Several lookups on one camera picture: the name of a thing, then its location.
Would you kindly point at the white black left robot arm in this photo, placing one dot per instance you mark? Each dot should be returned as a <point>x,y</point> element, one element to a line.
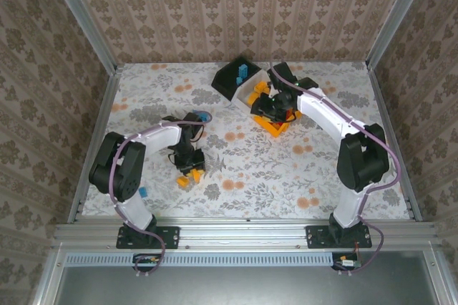
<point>157,136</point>

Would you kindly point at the aluminium frame post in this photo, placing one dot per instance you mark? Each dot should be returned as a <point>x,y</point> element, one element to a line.
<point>400,15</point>
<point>78,15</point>

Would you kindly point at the white plastic bin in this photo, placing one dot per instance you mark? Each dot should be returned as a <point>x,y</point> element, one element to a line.
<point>241,95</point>

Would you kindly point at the small orange lego brick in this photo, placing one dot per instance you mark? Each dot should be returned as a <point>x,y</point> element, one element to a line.
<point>183,181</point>

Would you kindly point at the floral table cover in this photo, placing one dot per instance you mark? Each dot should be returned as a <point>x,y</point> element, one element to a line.
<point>268,183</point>

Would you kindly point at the yellow plastic bin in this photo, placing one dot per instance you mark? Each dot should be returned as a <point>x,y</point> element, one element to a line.
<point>270,126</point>

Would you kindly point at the aluminium side rail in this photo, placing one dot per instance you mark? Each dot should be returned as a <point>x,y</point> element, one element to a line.
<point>393,140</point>
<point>94,140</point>

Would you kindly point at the aluminium frame beam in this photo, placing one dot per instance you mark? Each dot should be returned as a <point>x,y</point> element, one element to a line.
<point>243,233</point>

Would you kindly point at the small connector board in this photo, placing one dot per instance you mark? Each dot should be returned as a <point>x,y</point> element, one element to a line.
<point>145,259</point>
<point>348,263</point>

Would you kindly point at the grey metal panel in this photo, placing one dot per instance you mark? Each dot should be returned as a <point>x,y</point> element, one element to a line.
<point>250,287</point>

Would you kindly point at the black plastic bin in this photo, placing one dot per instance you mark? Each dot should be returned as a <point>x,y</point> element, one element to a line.
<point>223,81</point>

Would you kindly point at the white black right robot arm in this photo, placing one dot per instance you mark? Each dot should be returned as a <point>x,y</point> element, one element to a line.
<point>349,204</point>

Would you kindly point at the aluminium lower frame rail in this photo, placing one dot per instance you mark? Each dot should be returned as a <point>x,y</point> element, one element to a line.
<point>439,280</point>
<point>46,278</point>

